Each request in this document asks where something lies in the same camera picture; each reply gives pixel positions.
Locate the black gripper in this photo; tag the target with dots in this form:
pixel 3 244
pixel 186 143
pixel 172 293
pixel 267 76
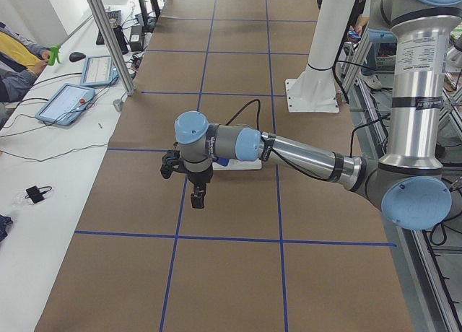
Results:
pixel 199 177

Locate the blue microfiber towel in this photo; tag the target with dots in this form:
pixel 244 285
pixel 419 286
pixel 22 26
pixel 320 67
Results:
pixel 222 162

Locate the white rack base tray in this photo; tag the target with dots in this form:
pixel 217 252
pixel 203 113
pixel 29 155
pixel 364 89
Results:
pixel 239 165

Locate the near teach pendant tablet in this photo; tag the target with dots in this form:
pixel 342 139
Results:
pixel 69 102

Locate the teach pendant tablet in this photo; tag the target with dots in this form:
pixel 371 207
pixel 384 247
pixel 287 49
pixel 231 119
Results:
pixel 69 102
pixel 98 71

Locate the small black adapter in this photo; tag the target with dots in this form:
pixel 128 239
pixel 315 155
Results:
pixel 37 194

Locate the far teach pendant tablet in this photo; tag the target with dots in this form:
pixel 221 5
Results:
pixel 98 71

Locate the black power brick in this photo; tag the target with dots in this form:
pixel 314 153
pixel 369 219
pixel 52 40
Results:
pixel 136 38

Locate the black computer mouse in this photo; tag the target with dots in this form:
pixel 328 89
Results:
pixel 76 56

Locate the green plastic clamp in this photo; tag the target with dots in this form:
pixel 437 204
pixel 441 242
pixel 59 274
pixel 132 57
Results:
pixel 54 55

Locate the seated person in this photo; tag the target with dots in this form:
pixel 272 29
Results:
pixel 22 62

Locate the smartphone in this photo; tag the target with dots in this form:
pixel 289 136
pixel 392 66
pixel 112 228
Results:
pixel 352 35

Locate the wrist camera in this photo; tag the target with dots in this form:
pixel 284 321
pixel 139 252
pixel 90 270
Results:
pixel 171 163

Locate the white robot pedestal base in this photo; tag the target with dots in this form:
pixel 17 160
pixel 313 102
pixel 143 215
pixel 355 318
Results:
pixel 314 90

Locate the aluminium frame post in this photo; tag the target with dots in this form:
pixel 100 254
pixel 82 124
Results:
pixel 102 21

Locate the aluminium side frame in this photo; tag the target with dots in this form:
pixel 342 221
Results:
pixel 406 183

